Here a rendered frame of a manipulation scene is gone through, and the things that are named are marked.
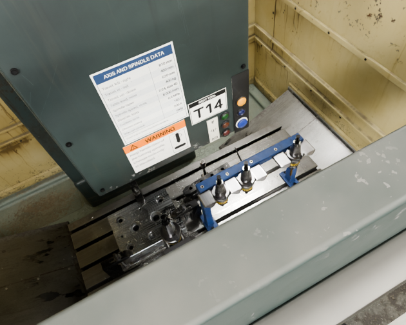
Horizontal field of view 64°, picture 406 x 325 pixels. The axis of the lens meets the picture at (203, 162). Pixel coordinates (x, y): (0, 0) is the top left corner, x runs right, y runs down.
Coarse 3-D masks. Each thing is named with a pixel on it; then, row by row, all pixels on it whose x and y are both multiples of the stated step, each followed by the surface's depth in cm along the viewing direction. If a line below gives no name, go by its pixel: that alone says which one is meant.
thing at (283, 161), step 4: (280, 152) 129; (276, 156) 128; (280, 156) 128; (284, 156) 127; (276, 160) 127; (280, 160) 127; (284, 160) 126; (288, 160) 126; (280, 164) 125; (284, 164) 125; (288, 164) 125
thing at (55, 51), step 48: (0, 0) 43; (48, 0) 46; (96, 0) 48; (144, 0) 52; (192, 0) 56; (240, 0) 60; (0, 48) 47; (48, 48) 50; (96, 48) 54; (144, 48) 58; (192, 48) 63; (240, 48) 69; (48, 96) 56; (96, 96) 60; (192, 96) 72; (96, 144) 69; (192, 144) 85; (96, 192) 81
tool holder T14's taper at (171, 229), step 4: (168, 220) 97; (164, 224) 96; (168, 224) 96; (172, 224) 99; (164, 228) 97; (168, 228) 97; (172, 228) 99; (176, 228) 102; (164, 232) 100; (168, 232) 99; (172, 232) 100; (176, 232) 101; (168, 236) 101; (172, 236) 101
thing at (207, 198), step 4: (204, 192) 122; (208, 192) 122; (200, 196) 122; (204, 196) 122; (208, 196) 121; (212, 196) 121; (200, 200) 121; (204, 200) 121; (208, 200) 120; (212, 200) 120; (216, 200) 120; (204, 204) 120; (208, 204) 119; (212, 204) 119
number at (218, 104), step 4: (220, 96) 76; (212, 100) 76; (216, 100) 76; (220, 100) 77; (204, 104) 76; (208, 104) 76; (212, 104) 77; (216, 104) 78; (220, 104) 78; (204, 108) 77; (208, 108) 77; (212, 108) 78; (216, 108) 78; (220, 108) 79; (204, 112) 78; (208, 112) 78; (212, 112) 79
